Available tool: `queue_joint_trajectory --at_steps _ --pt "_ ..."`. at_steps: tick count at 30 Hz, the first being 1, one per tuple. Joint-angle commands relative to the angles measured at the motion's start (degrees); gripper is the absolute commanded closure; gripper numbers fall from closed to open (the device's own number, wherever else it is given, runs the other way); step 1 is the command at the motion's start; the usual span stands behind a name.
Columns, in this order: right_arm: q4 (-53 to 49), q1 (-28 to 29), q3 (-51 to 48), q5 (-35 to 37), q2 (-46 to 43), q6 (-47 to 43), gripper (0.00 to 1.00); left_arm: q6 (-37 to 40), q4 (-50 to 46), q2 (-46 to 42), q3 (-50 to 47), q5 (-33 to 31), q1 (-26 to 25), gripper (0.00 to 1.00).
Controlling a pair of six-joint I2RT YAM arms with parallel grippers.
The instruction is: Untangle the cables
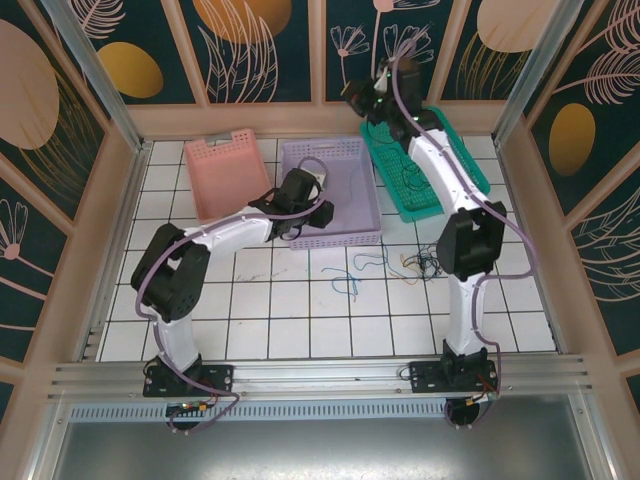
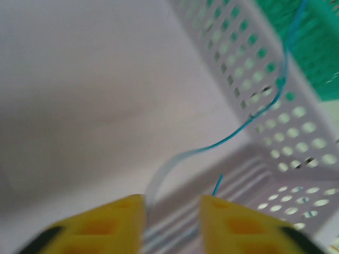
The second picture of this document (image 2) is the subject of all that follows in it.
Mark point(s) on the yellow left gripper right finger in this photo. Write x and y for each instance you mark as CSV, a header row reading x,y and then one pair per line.
x,y
238,230

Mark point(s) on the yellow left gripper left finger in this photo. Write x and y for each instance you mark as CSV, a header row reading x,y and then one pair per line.
x,y
106,227

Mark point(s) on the lilac perforated plastic basket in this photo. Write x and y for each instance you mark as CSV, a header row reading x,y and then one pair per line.
x,y
238,53

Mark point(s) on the green perforated plastic basket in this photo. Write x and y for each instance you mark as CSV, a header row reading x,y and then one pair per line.
x,y
317,39

